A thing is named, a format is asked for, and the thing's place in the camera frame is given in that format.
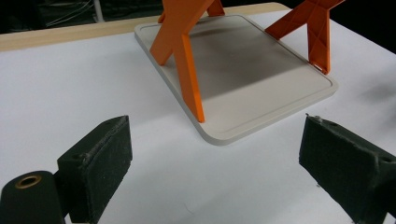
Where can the white metal desk frame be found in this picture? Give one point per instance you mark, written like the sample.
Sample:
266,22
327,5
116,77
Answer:
99,11

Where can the beige two-tier shoe rack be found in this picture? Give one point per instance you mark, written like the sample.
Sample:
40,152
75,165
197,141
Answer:
249,93

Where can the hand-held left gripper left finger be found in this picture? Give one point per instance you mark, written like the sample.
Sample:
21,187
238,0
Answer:
99,168

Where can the white table cloth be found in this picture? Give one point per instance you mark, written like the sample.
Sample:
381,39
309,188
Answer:
62,87

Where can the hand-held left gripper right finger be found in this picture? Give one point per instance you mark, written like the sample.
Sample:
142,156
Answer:
348,168

